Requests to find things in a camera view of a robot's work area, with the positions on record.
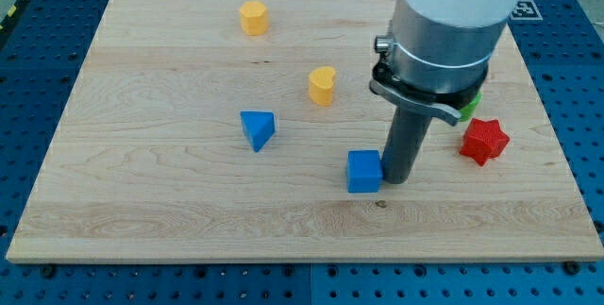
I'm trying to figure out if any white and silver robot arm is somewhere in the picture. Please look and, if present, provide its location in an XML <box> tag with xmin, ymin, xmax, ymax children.
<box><xmin>370</xmin><ymin>0</ymin><xmax>518</xmax><ymax>127</ymax></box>

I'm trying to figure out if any blue triangle block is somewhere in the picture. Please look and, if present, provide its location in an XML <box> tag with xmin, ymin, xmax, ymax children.
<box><xmin>240</xmin><ymin>110</ymin><xmax>276</xmax><ymax>152</ymax></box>

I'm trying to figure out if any yellow heart block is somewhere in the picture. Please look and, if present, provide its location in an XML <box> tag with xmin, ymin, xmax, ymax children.
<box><xmin>308</xmin><ymin>66</ymin><xmax>337</xmax><ymax>107</ymax></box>

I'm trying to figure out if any blue cube block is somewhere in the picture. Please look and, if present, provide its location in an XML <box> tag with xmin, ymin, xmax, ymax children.
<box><xmin>346</xmin><ymin>150</ymin><xmax>383</xmax><ymax>193</ymax></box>

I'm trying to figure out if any wooden board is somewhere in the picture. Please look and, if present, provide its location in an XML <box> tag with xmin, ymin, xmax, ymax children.
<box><xmin>7</xmin><ymin>0</ymin><xmax>603</xmax><ymax>264</ymax></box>

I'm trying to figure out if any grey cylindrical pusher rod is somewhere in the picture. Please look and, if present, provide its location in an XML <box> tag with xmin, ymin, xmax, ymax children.
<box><xmin>381</xmin><ymin>107</ymin><xmax>431</xmax><ymax>184</ymax></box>

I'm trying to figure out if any yellow octagon block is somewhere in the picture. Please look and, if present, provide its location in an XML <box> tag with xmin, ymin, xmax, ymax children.
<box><xmin>239</xmin><ymin>0</ymin><xmax>270</xmax><ymax>36</ymax></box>

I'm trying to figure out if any green block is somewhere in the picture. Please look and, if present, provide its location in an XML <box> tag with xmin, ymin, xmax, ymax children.
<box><xmin>460</xmin><ymin>92</ymin><xmax>482</xmax><ymax>122</ymax></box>

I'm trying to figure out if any red star block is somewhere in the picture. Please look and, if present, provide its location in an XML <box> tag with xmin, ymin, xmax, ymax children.
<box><xmin>460</xmin><ymin>118</ymin><xmax>511</xmax><ymax>166</ymax></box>

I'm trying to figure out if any fiducial marker tag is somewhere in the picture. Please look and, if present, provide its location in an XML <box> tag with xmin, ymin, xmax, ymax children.
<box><xmin>510</xmin><ymin>0</ymin><xmax>543</xmax><ymax>21</ymax></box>

